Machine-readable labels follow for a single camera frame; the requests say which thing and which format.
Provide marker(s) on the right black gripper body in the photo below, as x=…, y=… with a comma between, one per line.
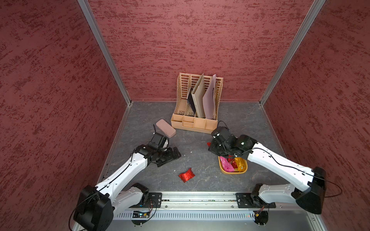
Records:
x=220, y=148

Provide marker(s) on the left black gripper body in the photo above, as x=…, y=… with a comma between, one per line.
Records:
x=164, y=156

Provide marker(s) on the pink tea bag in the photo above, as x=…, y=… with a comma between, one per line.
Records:
x=226, y=166

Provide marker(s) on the yellow tea bag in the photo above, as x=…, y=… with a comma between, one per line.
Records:
x=241, y=165

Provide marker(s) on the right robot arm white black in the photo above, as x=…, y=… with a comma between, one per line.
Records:
x=305, y=187

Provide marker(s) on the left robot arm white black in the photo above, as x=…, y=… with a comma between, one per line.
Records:
x=97, y=205

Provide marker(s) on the yellow plastic storage box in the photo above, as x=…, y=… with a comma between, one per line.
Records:
x=231, y=173

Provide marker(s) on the pink glasses case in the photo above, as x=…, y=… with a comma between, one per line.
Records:
x=166, y=128

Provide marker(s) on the beige plastic file organizer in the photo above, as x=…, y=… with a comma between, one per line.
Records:
x=182, y=117

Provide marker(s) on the mauve folder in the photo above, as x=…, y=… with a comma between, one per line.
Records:
x=208, y=99

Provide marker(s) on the black notebook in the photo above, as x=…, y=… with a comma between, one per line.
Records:
x=191, y=102

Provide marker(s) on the tan cardboard folder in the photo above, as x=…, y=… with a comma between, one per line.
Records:
x=198, y=93

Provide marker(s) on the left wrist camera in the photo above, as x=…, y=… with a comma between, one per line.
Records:
x=159, y=142

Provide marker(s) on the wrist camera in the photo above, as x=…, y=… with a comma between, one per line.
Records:
x=159, y=142
x=221, y=133

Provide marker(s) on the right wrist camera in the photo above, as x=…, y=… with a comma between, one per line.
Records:
x=221, y=133

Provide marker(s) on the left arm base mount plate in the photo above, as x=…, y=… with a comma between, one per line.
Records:
x=151, y=198

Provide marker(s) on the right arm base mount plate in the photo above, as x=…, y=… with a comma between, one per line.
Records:
x=245, y=200

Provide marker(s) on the aluminium front rail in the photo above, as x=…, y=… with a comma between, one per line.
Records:
x=211, y=201

